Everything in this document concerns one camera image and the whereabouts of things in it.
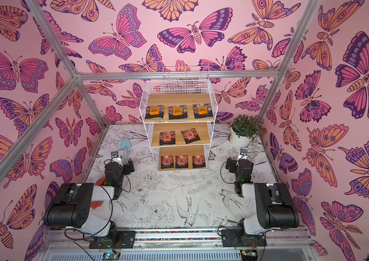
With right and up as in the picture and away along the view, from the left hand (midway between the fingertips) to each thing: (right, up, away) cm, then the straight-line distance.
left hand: (124, 158), depth 94 cm
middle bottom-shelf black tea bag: (+33, -2, +5) cm, 34 cm away
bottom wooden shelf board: (+34, +4, +11) cm, 36 cm away
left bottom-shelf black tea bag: (+24, -3, +5) cm, 25 cm away
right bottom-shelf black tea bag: (+44, -2, +4) cm, 44 cm away
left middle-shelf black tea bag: (+27, +12, -13) cm, 32 cm away
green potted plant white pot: (+69, +17, -2) cm, 71 cm away
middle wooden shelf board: (+44, +16, -11) cm, 48 cm away
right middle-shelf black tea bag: (+38, +13, -13) cm, 43 cm away
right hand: (+65, +1, -1) cm, 65 cm away
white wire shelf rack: (+34, +43, +3) cm, 54 cm away
